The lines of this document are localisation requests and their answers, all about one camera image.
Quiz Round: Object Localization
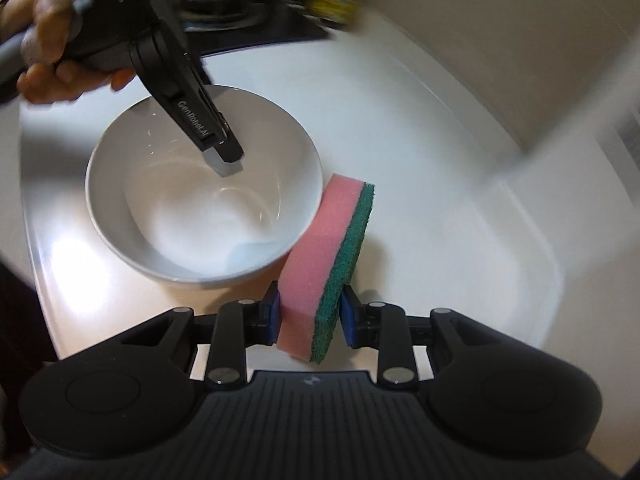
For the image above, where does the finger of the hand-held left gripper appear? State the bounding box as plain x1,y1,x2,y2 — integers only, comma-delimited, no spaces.
150,72,246,165

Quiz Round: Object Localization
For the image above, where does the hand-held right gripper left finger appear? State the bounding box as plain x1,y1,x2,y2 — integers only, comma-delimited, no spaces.
120,282,281,392

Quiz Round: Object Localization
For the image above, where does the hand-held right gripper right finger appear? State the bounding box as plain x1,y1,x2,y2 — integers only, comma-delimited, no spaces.
339,285,503,392

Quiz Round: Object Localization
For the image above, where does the pink and green sponge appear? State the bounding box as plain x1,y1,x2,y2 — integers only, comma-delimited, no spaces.
276,172,376,365

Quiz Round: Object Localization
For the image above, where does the white bowl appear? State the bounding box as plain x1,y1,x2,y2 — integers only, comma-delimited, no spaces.
85,85,324,291

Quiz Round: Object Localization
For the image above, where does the person's left hand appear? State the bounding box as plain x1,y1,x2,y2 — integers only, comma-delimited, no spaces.
0,0,137,107

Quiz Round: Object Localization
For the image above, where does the gas stove burner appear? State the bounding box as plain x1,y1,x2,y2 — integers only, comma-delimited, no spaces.
170,0,283,33

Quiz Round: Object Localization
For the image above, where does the black gas stove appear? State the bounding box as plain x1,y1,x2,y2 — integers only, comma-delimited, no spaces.
162,0,332,57

